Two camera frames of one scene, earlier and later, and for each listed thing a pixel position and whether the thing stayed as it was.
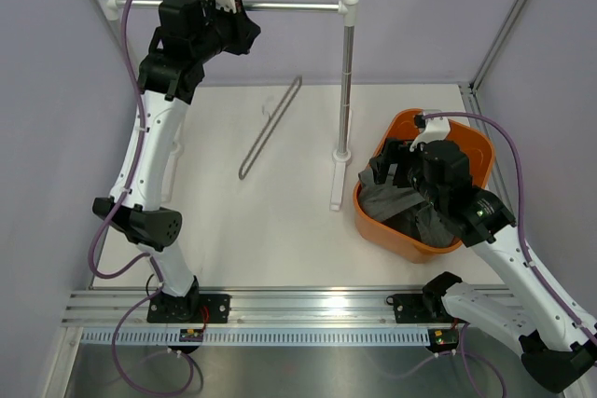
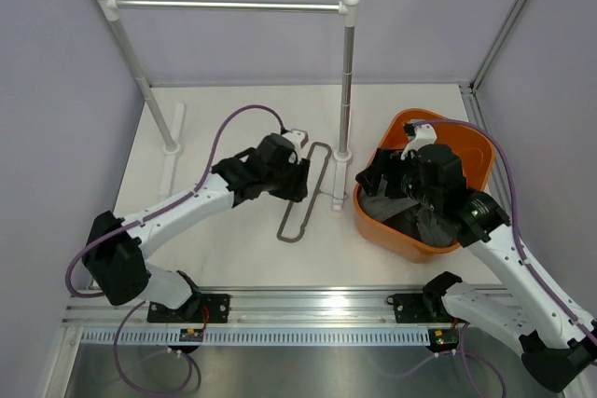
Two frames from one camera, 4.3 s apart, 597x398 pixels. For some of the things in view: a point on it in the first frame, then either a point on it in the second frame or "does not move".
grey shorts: (401, 212) does not move
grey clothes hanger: (270, 127) → (293, 204)
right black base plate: (411, 308) does not move
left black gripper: (243, 29) → (297, 189)
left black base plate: (167, 308) does not move
